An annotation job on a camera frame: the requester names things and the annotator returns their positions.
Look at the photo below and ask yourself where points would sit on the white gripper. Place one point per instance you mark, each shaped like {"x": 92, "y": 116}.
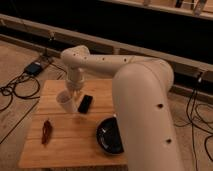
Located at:
{"x": 74, "y": 81}

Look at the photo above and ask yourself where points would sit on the white ceramic cup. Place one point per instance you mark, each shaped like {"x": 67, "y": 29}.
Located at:
{"x": 65, "y": 100}

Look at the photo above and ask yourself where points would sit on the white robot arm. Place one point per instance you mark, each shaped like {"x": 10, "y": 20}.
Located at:
{"x": 139, "y": 91}

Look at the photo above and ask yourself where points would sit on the black ceramic bowl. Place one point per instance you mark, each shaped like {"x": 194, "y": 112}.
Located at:
{"x": 108, "y": 136}

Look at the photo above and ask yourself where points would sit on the black rectangular phone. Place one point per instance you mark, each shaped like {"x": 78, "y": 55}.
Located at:
{"x": 85, "y": 104}

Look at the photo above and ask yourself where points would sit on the black power adapter box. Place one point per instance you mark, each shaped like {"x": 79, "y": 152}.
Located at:
{"x": 33, "y": 69}

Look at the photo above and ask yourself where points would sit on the dark red snack wrapper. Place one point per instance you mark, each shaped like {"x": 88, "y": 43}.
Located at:
{"x": 46, "y": 132}

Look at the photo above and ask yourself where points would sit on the wooden table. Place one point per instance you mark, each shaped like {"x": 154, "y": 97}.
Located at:
{"x": 73, "y": 140}

